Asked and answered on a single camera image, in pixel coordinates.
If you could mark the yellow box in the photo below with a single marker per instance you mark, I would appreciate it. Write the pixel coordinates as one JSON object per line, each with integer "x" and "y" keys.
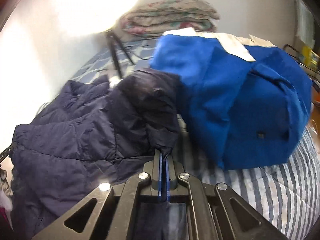
{"x": 311, "y": 56}

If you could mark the black metal rack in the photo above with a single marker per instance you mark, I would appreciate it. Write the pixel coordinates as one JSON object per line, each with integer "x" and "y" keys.
{"x": 303, "y": 62}

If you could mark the blue striped duvet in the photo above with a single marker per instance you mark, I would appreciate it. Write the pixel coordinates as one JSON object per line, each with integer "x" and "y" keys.
{"x": 275, "y": 195}

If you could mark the blue plaid bed sheet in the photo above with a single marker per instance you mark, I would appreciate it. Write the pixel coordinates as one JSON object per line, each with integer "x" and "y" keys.
{"x": 105, "y": 57}

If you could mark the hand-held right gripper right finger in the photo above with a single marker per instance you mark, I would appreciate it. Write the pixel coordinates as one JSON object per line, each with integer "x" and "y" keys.
{"x": 168, "y": 172}

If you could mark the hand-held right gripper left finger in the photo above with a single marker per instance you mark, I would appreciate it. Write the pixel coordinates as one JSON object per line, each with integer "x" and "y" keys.
{"x": 157, "y": 172}

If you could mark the folded floral blanket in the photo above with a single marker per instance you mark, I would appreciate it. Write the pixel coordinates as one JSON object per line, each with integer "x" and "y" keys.
{"x": 170, "y": 17}

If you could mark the black tripod stand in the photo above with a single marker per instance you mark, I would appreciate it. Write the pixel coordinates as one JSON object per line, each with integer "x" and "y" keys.
{"x": 116, "y": 55}

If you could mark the blue garment with white trim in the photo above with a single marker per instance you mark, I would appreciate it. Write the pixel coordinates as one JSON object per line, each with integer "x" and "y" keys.
{"x": 225, "y": 100}

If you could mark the navy puffer jacket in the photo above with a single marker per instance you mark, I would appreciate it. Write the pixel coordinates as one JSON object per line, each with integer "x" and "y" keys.
{"x": 82, "y": 140}

